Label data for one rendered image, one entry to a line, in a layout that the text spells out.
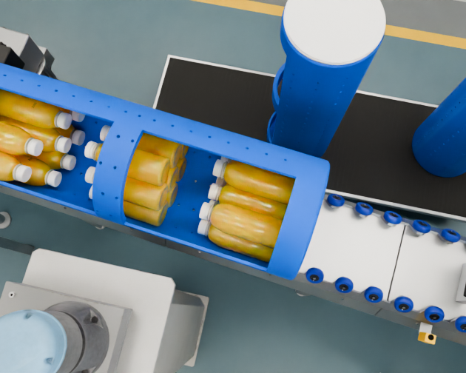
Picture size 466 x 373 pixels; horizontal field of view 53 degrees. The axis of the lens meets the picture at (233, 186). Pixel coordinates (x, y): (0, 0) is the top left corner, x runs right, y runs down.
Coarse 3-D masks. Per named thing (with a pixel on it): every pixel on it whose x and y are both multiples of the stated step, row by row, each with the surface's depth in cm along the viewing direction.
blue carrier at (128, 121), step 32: (0, 64) 109; (32, 96) 101; (64, 96) 102; (96, 96) 105; (96, 128) 124; (128, 128) 98; (160, 128) 99; (192, 128) 101; (128, 160) 96; (192, 160) 122; (256, 160) 97; (288, 160) 98; (320, 160) 102; (32, 192) 108; (64, 192) 118; (96, 192) 99; (192, 192) 122; (320, 192) 94; (128, 224) 106; (192, 224) 118; (288, 224) 93; (224, 256) 103; (288, 256) 95
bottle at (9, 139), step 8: (0, 128) 108; (8, 128) 108; (16, 128) 109; (0, 136) 107; (8, 136) 107; (16, 136) 108; (24, 136) 109; (0, 144) 108; (8, 144) 107; (16, 144) 108; (24, 144) 109; (8, 152) 109; (16, 152) 109; (24, 152) 110
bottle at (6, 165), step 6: (0, 156) 108; (6, 156) 109; (12, 156) 110; (0, 162) 108; (6, 162) 108; (12, 162) 109; (18, 162) 110; (0, 168) 107; (6, 168) 108; (12, 168) 108; (0, 174) 108; (6, 174) 108; (12, 174) 109; (0, 180) 110; (6, 180) 109; (12, 180) 110
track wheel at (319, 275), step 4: (312, 268) 115; (316, 268) 115; (308, 272) 115; (312, 272) 114; (316, 272) 114; (320, 272) 114; (308, 276) 115; (312, 276) 115; (316, 276) 115; (320, 276) 114; (308, 280) 116; (312, 280) 116; (316, 280) 115; (320, 280) 115
